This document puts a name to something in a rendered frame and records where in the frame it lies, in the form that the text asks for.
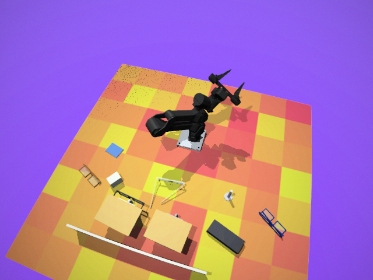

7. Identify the blue flat square tile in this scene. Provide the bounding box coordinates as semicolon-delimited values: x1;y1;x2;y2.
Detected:
105;143;123;158

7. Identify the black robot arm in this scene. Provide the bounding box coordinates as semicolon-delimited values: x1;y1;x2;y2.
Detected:
145;87;228;142

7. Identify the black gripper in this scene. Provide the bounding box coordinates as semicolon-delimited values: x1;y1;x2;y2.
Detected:
209;69;244;106

